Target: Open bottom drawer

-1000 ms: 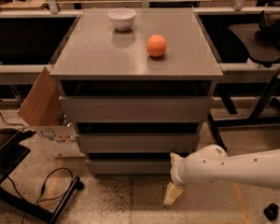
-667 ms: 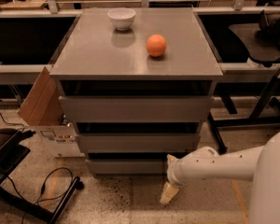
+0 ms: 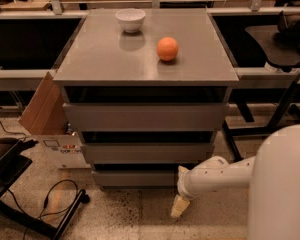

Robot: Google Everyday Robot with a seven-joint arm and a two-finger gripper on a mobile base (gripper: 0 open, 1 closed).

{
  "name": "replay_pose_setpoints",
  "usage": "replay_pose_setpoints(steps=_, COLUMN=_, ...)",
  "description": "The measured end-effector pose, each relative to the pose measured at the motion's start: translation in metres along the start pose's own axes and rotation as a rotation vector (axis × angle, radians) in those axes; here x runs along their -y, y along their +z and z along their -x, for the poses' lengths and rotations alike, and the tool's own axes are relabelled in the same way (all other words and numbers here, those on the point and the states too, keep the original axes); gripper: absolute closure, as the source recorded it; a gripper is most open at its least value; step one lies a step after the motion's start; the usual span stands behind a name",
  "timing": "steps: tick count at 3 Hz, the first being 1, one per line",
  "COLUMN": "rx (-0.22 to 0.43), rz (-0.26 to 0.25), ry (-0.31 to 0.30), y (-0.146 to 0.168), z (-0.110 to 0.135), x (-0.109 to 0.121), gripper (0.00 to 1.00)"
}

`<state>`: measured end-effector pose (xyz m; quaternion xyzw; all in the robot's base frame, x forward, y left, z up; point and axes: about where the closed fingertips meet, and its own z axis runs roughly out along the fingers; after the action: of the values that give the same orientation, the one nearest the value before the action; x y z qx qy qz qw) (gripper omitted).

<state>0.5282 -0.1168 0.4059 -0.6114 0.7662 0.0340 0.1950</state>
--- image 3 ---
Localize black floor cable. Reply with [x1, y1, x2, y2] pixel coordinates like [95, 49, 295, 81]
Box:
[6, 179, 80, 240]

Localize black cart frame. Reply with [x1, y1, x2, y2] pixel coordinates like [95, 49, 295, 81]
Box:
[0, 138, 90, 240]

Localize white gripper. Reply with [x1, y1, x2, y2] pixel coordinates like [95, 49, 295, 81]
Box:
[170, 156, 230, 218]

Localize orange ball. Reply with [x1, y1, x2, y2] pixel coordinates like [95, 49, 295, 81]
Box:
[157, 37, 179, 62]

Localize grey drawer cabinet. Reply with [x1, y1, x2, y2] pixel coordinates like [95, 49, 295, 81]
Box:
[54, 9, 238, 176]

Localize black table leg stand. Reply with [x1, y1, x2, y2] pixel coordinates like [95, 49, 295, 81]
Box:
[222, 81, 300, 162]

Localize grey top drawer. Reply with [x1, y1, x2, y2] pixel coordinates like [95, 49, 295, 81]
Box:
[63, 103, 229, 131]

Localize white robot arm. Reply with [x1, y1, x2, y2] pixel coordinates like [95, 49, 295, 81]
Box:
[171, 124, 300, 240]

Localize grey bottom drawer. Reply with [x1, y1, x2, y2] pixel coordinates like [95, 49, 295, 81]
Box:
[92, 171, 176, 187]

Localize white ceramic bowl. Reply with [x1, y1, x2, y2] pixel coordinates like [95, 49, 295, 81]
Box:
[115, 8, 146, 33]

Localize black office chair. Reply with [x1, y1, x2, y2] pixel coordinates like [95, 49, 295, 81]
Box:
[245, 11, 300, 72]

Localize brown cardboard box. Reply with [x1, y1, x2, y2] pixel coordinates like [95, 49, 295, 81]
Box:
[19, 73, 90, 169]

